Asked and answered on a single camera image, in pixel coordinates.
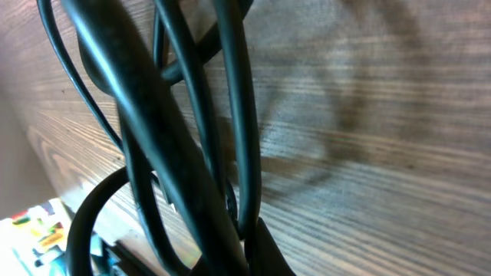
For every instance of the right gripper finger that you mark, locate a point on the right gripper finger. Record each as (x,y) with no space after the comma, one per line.
(261,252)

